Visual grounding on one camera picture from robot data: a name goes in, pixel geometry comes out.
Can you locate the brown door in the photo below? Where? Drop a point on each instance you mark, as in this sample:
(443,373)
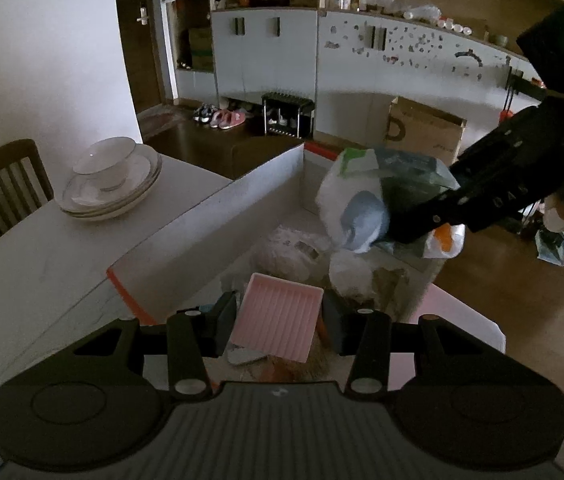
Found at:
(149,60)

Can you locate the white wall cabinet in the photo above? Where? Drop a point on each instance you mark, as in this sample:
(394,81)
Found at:
(262,70)

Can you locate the green cardboard box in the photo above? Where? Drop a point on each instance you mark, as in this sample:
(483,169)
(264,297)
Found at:
(201,50)

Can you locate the pink slippers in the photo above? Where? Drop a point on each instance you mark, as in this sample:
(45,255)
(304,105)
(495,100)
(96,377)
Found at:
(227,120)

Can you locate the white printed plastic bag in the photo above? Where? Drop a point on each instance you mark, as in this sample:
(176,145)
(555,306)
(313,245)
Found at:
(347,195)

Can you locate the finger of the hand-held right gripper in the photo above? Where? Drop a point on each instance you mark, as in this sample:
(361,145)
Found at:
(437,217)
(474,162)

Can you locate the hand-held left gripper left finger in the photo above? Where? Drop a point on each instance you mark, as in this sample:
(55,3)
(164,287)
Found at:
(224,317)

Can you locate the red cardboard box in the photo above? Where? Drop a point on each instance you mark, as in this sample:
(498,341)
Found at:
(242,190)

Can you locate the white marble desktop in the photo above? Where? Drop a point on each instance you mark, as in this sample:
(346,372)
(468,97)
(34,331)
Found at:
(37,285)

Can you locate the brown cardboard box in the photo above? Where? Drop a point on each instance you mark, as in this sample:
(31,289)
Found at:
(427,130)

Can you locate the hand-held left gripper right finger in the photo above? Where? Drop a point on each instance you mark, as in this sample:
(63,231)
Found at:
(334,325)

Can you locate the white bowl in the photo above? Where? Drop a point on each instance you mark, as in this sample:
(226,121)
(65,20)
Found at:
(104,160)

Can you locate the black shoe rack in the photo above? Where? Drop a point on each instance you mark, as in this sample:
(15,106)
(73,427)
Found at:
(287,97)

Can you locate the dark sneakers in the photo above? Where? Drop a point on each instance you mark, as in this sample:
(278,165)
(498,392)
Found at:
(203,114)

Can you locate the silver foil packet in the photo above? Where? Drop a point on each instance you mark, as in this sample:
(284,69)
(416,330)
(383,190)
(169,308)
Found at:
(362,280)

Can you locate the pink tray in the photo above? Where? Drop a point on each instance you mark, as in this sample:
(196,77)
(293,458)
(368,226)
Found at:
(277,320)

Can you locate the stacked white plates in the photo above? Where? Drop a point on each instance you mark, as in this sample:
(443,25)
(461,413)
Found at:
(112,200)

